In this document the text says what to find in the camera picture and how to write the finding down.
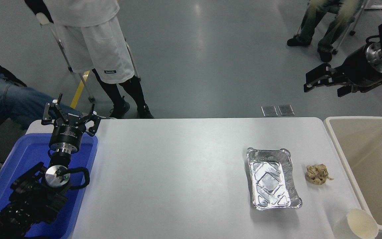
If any black padded jacket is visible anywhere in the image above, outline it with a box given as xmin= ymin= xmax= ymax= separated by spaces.
xmin=24 ymin=0 xmax=54 ymax=24

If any seated person beside tray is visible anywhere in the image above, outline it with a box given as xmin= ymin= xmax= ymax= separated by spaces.
xmin=0 ymin=48 xmax=82 ymax=138

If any large pale plastic bin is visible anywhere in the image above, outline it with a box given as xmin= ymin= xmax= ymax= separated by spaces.
xmin=324 ymin=116 xmax=382 ymax=239

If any white folding chair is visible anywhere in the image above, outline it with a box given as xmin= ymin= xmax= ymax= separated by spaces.
xmin=36 ymin=13 xmax=142 ymax=103

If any crumpled tan paper ball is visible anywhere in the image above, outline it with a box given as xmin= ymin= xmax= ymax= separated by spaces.
xmin=305 ymin=163 xmax=334 ymax=185

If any seated person on wheeled chair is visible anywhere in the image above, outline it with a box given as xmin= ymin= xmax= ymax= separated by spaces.
xmin=286 ymin=0 xmax=364 ymax=63

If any metal floor plate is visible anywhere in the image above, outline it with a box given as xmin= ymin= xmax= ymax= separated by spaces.
xmin=278 ymin=105 xmax=295 ymax=116
xmin=261 ymin=106 xmax=278 ymax=117

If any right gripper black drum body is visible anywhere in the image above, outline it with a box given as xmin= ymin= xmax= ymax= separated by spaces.
xmin=339 ymin=50 xmax=382 ymax=88

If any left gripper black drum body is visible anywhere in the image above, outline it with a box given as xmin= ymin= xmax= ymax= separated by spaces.
xmin=50 ymin=116 xmax=87 ymax=148

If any standing person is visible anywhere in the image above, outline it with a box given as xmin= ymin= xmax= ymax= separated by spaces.
xmin=43 ymin=0 xmax=155 ymax=119

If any white paper cup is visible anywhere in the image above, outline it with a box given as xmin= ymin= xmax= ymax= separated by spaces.
xmin=332 ymin=208 xmax=379 ymax=239

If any blue plastic tray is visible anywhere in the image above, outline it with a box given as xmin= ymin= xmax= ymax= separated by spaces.
xmin=0 ymin=133 xmax=98 ymax=239

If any silver foil tray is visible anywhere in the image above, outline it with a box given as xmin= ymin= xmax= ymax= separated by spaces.
xmin=246 ymin=147 xmax=302 ymax=211

